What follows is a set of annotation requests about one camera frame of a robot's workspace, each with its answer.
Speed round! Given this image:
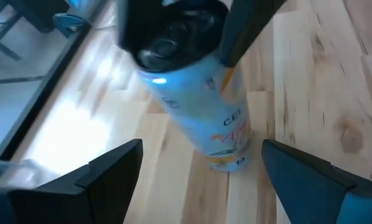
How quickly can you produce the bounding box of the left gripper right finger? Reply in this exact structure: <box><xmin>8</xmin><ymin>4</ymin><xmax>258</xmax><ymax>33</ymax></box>
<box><xmin>261</xmin><ymin>138</ymin><xmax>372</xmax><ymax>224</ymax></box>

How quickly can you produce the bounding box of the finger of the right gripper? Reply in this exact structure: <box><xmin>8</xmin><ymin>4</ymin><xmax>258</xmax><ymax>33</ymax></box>
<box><xmin>218</xmin><ymin>0</ymin><xmax>286</xmax><ymax>68</ymax></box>
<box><xmin>116</xmin><ymin>0</ymin><xmax>149</xmax><ymax>59</ymax></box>

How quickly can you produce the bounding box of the Celsius Tropical Vibe can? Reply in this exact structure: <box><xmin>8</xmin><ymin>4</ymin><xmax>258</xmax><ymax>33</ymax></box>
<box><xmin>119</xmin><ymin>0</ymin><xmax>253</xmax><ymax>172</ymax></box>

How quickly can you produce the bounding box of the blue background object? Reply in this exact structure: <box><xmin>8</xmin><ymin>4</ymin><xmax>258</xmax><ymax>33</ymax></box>
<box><xmin>52</xmin><ymin>12</ymin><xmax>89</xmax><ymax>39</ymax></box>

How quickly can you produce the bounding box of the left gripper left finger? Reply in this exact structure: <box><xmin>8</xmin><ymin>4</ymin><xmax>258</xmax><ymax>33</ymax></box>
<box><xmin>8</xmin><ymin>139</ymin><xmax>144</xmax><ymax>224</ymax></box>

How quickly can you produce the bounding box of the dark background furniture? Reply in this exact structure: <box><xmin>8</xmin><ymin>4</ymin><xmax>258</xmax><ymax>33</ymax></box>
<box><xmin>0</xmin><ymin>0</ymin><xmax>71</xmax><ymax>65</ymax></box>

